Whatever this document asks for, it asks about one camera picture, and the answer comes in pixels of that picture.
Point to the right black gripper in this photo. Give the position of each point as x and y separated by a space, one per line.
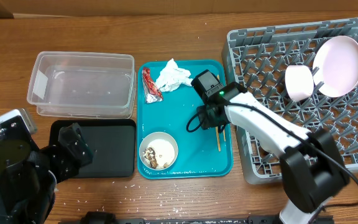
209 117

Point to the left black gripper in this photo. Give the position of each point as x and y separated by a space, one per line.
70 164

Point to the wooden chopstick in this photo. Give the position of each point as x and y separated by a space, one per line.
218 138
223 130

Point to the red foil wrapper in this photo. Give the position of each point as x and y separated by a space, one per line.
151 92

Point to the small pink bowl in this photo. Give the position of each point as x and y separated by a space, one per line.
298 82

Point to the large white plate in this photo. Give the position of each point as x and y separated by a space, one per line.
337 64

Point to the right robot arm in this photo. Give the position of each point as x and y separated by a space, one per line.
310 163

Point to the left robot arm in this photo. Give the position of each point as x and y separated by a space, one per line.
29 174

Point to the grey dishwasher rack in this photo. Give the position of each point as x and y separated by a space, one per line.
257 58

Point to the black plastic tray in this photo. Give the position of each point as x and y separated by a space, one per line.
113 143

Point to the teal serving tray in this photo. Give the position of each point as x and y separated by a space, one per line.
198 154

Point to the crumpled white napkin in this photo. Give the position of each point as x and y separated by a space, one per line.
172 76

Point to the grey bowl with rice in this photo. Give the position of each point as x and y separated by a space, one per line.
158 151

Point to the clear plastic bin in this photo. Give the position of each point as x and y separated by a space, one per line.
83 85

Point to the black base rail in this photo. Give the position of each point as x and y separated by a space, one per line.
103 217

